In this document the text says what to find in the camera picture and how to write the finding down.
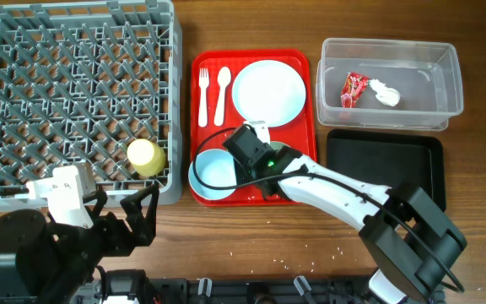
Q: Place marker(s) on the clear plastic waste bin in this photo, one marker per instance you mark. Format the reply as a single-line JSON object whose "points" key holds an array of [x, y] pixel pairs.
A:
{"points": [[426, 74]]}

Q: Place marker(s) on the yellow plastic cup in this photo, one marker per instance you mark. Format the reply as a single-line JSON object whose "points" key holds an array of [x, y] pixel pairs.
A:
{"points": [[146, 157]]}

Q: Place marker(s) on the white plastic spoon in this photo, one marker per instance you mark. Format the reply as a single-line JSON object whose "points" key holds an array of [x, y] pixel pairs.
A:
{"points": [[224, 79]]}

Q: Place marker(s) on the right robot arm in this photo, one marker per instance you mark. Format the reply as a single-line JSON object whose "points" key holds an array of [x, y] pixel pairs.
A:
{"points": [[412, 241]]}

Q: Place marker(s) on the large light blue plate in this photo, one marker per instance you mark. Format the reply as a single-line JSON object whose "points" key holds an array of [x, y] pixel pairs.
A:
{"points": [[269, 91]]}

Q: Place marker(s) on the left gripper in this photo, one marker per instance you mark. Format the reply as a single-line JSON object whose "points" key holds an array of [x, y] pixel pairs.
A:
{"points": [[144, 227]]}

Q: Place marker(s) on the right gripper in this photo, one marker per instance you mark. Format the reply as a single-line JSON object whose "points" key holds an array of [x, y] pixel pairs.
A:
{"points": [[243, 170]]}

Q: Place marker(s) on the white napkin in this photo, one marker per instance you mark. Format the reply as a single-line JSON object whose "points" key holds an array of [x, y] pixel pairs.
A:
{"points": [[385, 95]]}

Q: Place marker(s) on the white plastic fork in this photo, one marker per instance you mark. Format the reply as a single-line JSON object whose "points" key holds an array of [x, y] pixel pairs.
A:
{"points": [[203, 83]]}

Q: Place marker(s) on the grey plastic dishwasher rack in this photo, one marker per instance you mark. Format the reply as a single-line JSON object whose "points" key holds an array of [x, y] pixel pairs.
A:
{"points": [[78, 83]]}

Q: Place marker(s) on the red snack wrapper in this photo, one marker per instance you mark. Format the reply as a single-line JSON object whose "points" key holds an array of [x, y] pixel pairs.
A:
{"points": [[353, 88]]}

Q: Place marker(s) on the black plastic tray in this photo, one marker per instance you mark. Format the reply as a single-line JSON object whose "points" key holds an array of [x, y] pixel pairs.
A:
{"points": [[389, 159]]}

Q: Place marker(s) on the green bowl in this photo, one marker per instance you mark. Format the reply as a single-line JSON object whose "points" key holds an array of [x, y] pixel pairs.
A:
{"points": [[276, 145]]}

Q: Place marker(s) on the small light blue saucer bowl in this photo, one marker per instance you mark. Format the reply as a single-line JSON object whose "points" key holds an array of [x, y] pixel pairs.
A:
{"points": [[216, 167]]}

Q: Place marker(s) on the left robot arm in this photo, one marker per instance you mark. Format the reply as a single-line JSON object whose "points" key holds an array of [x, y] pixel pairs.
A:
{"points": [[42, 261]]}

